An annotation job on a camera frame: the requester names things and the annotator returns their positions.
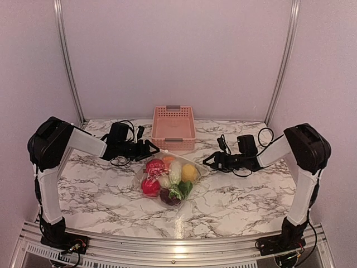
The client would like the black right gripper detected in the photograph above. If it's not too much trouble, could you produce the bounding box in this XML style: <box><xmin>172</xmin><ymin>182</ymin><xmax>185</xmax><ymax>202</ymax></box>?
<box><xmin>202</xmin><ymin>151</ymin><xmax>247</xmax><ymax>173</ymax></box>

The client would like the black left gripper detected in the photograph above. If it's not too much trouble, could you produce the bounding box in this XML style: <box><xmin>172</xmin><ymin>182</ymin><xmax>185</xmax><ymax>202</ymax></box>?
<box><xmin>117</xmin><ymin>139</ymin><xmax>160</xmax><ymax>161</ymax></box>

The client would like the clear zip top bag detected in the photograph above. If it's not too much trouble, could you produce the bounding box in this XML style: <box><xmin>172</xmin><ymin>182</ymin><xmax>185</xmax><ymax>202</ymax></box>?
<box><xmin>132</xmin><ymin>150</ymin><xmax>209</xmax><ymax>209</ymax></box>

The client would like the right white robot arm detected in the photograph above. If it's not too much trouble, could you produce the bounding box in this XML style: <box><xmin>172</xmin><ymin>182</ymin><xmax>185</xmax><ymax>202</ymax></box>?
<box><xmin>202</xmin><ymin>123</ymin><xmax>331</xmax><ymax>252</ymax></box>

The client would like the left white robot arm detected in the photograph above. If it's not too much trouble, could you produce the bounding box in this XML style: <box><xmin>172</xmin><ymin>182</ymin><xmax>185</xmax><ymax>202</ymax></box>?
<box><xmin>27</xmin><ymin>117</ymin><xmax>160</xmax><ymax>249</ymax></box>

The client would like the orange fake orange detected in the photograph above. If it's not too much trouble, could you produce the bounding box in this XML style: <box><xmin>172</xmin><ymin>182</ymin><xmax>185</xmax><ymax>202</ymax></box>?
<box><xmin>162</xmin><ymin>156</ymin><xmax>175</xmax><ymax>164</ymax></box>

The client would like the yellow fake lemon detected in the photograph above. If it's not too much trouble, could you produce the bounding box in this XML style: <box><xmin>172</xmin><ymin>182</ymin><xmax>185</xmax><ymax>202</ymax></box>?
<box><xmin>181</xmin><ymin>164</ymin><xmax>199</xmax><ymax>183</ymax></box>

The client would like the red fake apple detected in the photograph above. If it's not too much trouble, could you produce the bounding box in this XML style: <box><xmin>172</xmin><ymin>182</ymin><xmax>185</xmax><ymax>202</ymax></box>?
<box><xmin>141</xmin><ymin>179</ymin><xmax>161</xmax><ymax>197</ymax></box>

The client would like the green fake leafy vegetable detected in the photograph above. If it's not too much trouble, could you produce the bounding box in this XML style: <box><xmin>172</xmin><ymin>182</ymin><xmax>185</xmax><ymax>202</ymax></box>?
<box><xmin>168</xmin><ymin>181</ymin><xmax>193</xmax><ymax>200</ymax></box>

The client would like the dark purple fake beet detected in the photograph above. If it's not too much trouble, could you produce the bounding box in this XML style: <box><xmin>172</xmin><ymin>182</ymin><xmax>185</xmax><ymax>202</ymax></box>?
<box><xmin>159</xmin><ymin>188</ymin><xmax>181</xmax><ymax>206</ymax></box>

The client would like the pink plastic basket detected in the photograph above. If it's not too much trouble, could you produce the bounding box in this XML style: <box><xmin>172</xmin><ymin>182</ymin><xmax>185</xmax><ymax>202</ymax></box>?
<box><xmin>151</xmin><ymin>106</ymin><xmax>196</xmax><ymax>151</ymax></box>

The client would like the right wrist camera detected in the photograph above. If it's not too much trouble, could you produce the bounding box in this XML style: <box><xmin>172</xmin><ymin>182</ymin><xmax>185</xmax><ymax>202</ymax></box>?
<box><xmin>217</xmin><ymin>135</ymin><xmax>231</xmax><ymax>155</ymax></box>

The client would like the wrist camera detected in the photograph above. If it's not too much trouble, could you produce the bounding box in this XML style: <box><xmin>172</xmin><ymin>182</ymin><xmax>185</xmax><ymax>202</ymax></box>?
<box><xmin>136</xmin><ymin>126</ymin><xmax>145</xmax><ymax>140</ymax></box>
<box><xmin>217</xmin><ymin>135</ymin><xmax>231</xmax><ymax>155</ymax></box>

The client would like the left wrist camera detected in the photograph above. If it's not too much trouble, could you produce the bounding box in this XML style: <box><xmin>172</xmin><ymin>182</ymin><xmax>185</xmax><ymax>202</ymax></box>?
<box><xmin>136</xmin><ymin>126</ymin><xmax>145</xmax><ymax>140</ymax></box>

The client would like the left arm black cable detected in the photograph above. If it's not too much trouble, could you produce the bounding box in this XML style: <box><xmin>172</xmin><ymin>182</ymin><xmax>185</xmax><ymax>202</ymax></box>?
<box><xmin>110</xmin><ymin>119</ymin><xmax>137</xmax><ymax>168</ymax></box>

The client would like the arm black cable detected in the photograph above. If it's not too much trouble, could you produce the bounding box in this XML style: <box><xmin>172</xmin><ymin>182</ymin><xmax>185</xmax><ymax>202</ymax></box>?
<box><xmin>233</xmin><ymin>127</ymin><xmax>277</xmax><ymax>178</ymax></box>
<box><xmin>110</xmin><ymin>119</ymin><xmax>137</xmax><ymax>168</ymax></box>

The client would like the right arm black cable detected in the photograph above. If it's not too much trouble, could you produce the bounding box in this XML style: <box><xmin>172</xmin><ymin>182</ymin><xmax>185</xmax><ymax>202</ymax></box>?
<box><xmin>233</xmin><ymin>127</ymin><xmax>277</xmax><ymax>178</ymax></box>

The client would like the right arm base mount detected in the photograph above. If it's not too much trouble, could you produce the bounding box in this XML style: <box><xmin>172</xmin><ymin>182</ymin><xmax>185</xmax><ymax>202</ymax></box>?
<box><xmin>255</xmin><ymin>234</ymin><xmax>306</xmax><ymax>256</ymax></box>

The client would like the front aluminium rail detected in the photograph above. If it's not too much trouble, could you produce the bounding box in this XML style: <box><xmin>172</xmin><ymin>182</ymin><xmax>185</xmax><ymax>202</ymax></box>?
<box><xmin>11</xmin><ymin>226</ymin><xmax>335</xmax><ymax>268</ymax></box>

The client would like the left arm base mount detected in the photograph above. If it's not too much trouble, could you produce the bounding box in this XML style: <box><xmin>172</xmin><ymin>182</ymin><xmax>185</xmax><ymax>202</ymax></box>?
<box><xmin>41</xmin><ymin>232</ymin><xmax>89</xmax><ymax>255</ymax></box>

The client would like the left aluminium frame post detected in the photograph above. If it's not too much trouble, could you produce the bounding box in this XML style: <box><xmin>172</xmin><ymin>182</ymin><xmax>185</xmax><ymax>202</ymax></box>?
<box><xmin>53</xmin><ymin>0</ymin><xmax>85</xmax><ymax>125</ymax></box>

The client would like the aluminium frame post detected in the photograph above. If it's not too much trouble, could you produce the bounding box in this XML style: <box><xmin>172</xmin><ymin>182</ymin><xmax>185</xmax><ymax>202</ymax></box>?
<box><xmin>53</xmin><ymin>0</ymin><xmax>85</xmax><ymax>125</ymax></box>
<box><xmin>264</xmin><ymin>0</ymin><xmax>301</xmax><ymax>126</ymax></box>

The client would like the right aluminium frame post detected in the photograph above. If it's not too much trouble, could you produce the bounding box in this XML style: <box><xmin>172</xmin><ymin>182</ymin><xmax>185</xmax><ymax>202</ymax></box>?
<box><xmin>264</xmin><ymin>0</ymin><xmax>301</xmax><ymax>126</ymax></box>

